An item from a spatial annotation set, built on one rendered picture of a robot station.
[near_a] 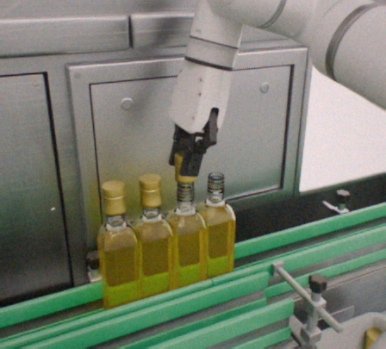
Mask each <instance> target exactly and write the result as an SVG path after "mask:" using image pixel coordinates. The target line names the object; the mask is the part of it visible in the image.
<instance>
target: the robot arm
mask: <svg viewBox="0 0 386 349"><path fill-rule="evenodd" d="M246 25H248V26H251V27H254V28H259V29H262V30H265V31H268V32H272V33H273V34H278V35H281V36H283V37H286V38H289V39H291V40H293V41H297V42H298V43H300V44H302V45H304V46H305V47H307V48H309V49H310V58H311V60H312V63H313V67H314V68H315V70H316V71H317V72H318V73H320V74H321V75H323V76H324V77H326V78H329V79H331V80H333V81H334V82H335V83H337V84H339V85H341V86H343V87H345V88H347V89H348V90H350V91H351V92H353V93H355V94H356V95H357V96H359V97H361V98H363V99H365V100H367V101H368V102H370V103H371V104H373V105H374V106H376V107H378V108H379V109H380V110H381V111H383V112H385V113H386V6H385V5H383V4H380V3H377V2H375V1H372V0H197V2H196V9H195V13H194V21H193V23H192V28H191V31H190V38H189V42H188V45H187V49H186V53H185V56H184V62H183V64H182V66H181V68H180V71H179V74H178V75H177V81H176V83H175V85H174V91H173V95H172V98H171V103H170V107H169V110H168V116H169V118H170V119H171V120H172V121H173V122H174V129H175V130H174V136H173V139H174V141H173V146H172V150H171V156H170V160H169V165H174V162H175V161H174V154H175V152H177V151H181V150H188V151H184V156H183V159H182V162H181V165H180V169H179V173H178V174H179V175H180V176H181V177H191V178H196V177H197V176H198V174H199V171H200V167H201V163H202V158H203V155H204V154H206V152H207V149H208V148H210V147H211V146H213V145H215V144H216V142H217V134H218V133H219V132H220V130H221V125H222V123H223V120H224V116H225V113H226V109H227V102H228V98H229V93H230V88H231V83H232V71H233V68H234V64H235V61H236V58H237V55H238V51H239V48H240V43H241V40H242V36H243V33H244V29H245V26H246ZM193 37H194V38H193ZM201 130H203V131H204V133H200V131H201ZM196 137H201V138H202V140H198V141H196ZM195 141H196V142H195Z"/></svg>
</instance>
